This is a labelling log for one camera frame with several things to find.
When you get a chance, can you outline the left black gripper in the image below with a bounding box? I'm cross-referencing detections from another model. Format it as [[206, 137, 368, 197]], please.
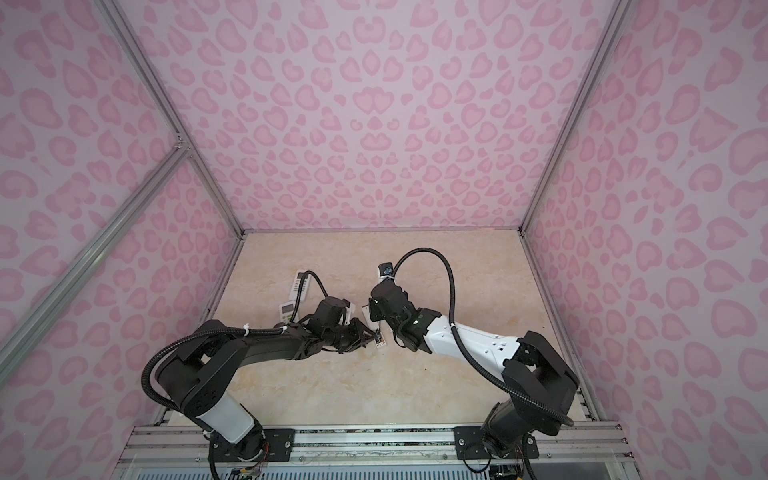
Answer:
[[324, 317, 379, 353]]

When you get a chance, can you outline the long slim white remote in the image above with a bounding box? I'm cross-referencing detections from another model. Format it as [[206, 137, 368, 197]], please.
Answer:
[[361, 305, 387, 349]]

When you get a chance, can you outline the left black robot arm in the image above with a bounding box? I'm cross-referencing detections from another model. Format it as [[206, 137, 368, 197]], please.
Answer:
[[140, 293, 380, 468]]

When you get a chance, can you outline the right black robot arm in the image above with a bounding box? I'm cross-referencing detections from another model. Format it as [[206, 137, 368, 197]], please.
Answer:
[[368, 247, 580, 459]]

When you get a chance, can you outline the white air conditioner remote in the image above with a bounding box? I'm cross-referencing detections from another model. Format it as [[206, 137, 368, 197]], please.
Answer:
[[289, 270, 311, 301]]

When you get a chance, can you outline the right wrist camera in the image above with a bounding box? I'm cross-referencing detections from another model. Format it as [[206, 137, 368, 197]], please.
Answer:
[[377, 262, 395, 283]]

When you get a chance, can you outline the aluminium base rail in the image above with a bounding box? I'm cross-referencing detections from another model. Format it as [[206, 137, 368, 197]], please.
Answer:
[[112, 421, 640, 479]]

